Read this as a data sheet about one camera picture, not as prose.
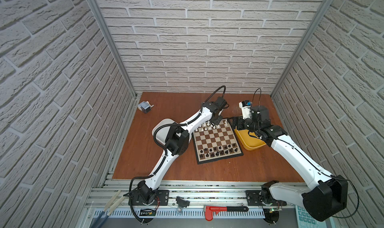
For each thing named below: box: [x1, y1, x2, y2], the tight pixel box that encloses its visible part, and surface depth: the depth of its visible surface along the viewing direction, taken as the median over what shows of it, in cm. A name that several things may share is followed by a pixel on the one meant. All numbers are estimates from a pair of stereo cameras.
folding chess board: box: [193, 118, 244, 165], surface depth 93 cm
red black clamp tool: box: [203, 205, 249, 221], surface depth 72 cm
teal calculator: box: [295, 205, 327, 228], surface depth 68 cm
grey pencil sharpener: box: [137, 100, 154, 114], surface depth 108 cm
